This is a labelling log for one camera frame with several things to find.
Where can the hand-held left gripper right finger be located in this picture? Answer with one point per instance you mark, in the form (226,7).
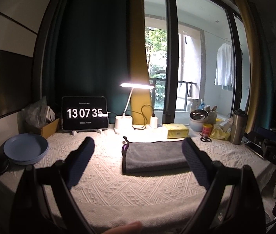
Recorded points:
(196,162)

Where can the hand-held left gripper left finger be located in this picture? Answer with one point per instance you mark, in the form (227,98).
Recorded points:
(80,162)

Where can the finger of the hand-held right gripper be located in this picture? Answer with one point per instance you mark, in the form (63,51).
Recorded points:
(255,139)

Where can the grey towel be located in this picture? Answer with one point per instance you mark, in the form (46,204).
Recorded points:
(155,157)

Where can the person's left hand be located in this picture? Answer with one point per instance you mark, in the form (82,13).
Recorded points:
(122,228)

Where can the steel tumbler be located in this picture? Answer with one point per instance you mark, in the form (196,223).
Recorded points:
(238,126)

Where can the black scissors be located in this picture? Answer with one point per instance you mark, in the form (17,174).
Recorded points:
(205,139)

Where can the white tablet stand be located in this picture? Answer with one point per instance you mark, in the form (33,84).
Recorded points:
(86,131)

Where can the red can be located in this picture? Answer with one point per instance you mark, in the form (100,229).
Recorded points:
(206,130)

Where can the yellow plastic bag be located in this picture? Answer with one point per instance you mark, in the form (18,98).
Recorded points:
(219,131)

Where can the yellow tissue pack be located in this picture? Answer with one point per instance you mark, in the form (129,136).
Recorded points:
(175,131)

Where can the cardboard box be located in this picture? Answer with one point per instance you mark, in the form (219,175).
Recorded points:
(50,126)

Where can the steel bowl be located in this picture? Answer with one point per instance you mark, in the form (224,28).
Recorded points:
(198,114)

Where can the white basket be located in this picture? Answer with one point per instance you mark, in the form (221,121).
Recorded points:
(212,115)

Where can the black tablet clock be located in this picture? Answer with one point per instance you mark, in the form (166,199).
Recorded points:
(85,113)

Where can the white textured tablecloth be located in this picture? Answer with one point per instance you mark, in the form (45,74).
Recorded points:
(128,190)

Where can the blue plate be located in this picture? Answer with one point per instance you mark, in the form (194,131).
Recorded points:
(26,150)

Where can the white charger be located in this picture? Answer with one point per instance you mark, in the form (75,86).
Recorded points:
(153,121)

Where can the clear plastic bag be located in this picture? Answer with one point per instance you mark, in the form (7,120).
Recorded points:
(34,113)

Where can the black balcony railing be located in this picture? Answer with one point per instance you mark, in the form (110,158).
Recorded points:
(174,92)

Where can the white desk lamp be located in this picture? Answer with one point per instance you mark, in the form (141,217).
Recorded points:
(128,102)

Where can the white hanging shirt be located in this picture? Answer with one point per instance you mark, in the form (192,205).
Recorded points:
(224,64)

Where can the dark green curtain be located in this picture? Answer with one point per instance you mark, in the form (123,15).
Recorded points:
(89,48)

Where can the yellow curtain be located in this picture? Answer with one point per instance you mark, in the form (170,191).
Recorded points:
(138,53)

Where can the black wall screen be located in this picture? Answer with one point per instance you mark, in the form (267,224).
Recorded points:
(5,87)

